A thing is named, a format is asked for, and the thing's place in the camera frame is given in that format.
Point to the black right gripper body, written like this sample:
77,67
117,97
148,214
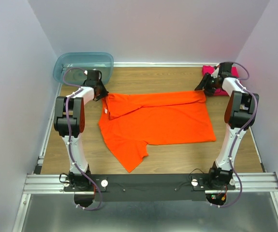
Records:
210,89

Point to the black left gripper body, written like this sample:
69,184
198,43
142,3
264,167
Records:
102,91

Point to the orange t shirt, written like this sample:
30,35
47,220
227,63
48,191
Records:
129,123

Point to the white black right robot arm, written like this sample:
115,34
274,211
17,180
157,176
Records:
239,116

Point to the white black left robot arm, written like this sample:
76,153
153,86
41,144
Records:
69,122

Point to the teal plastic basin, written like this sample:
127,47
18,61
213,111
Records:
69,66

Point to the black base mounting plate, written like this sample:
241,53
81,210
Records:
104,188

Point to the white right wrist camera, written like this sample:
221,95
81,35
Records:
217,71

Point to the aluminium frame rail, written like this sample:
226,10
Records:
251,182

